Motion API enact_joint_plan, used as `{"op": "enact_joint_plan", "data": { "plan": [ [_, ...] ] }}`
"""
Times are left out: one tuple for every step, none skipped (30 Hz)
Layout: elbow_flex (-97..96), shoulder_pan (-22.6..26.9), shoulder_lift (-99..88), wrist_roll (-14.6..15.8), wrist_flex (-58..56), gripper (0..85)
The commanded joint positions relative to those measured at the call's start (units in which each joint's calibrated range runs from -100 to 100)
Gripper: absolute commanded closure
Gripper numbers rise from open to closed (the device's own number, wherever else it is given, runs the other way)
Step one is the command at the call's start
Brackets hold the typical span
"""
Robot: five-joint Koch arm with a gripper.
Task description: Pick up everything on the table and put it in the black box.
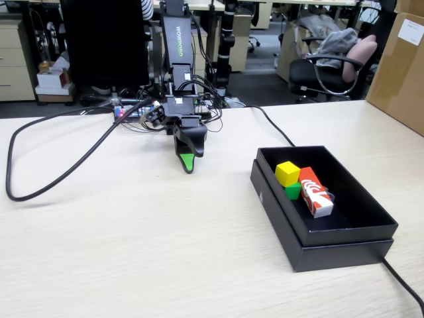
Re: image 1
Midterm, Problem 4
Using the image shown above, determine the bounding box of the black power cable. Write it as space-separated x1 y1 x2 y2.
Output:
243 104 424 309

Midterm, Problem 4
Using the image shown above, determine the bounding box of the person in striped shirt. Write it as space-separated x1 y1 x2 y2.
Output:
140 0 154 20

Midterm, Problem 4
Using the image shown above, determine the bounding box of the large brown cardboard box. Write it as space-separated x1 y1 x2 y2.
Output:
366 11 424 137

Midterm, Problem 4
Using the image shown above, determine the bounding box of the black cardboard box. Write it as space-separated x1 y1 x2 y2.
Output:
255 144 399 248

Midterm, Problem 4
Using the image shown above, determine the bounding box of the thick black camera cable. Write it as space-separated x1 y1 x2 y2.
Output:
5 97 156 203

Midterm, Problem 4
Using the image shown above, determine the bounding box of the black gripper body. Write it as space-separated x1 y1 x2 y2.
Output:
164 95 206 129

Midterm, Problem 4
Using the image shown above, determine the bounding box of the black office chair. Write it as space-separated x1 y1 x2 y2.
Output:
288 36 365 102

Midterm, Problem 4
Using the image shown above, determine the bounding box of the yellow wooden cube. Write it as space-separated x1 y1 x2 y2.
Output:
274 161 301 187

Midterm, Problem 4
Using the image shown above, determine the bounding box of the beige drawer cabinet with handles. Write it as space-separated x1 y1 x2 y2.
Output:
0 19 36 102

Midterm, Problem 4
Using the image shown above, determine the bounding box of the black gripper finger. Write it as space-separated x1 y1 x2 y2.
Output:
174 125 209 158

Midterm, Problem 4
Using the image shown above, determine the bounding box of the black and white pole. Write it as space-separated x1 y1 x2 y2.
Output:
217 0 237 97

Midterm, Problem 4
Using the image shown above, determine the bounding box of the green wooden cube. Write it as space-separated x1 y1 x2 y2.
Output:
284 181 303 201

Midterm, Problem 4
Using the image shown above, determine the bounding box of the small brown cardboard box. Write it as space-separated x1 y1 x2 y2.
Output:
394 0 424 14

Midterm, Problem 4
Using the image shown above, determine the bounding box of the white small carton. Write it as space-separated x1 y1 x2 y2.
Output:
36 59 71 89

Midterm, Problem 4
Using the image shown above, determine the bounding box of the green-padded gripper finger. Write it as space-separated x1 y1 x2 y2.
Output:
174 138 196 174

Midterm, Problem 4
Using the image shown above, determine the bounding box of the black open box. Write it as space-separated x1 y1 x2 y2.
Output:
250 158 395 273

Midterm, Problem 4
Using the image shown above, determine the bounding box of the thin black wire bundle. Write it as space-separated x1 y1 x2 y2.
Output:
190 74 225 133

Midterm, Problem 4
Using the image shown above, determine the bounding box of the red and white carton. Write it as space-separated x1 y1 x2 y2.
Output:
297 166 335 219

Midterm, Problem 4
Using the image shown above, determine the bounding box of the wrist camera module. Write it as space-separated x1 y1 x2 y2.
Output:
142 103 166 129

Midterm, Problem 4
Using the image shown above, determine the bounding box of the pink cushion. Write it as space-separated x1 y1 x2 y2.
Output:
342 34 378 83

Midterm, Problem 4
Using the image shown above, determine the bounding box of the flat white box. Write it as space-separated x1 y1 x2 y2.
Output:
34 82 76 97

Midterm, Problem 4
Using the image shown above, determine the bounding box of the controller circuit board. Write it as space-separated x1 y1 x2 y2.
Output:
113 105 160 123

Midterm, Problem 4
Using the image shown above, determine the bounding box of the black computer monitor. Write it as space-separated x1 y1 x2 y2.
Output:
59 0 150 89

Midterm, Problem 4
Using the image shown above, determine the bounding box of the grey cloth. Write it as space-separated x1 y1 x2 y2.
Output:
316 28 360 66

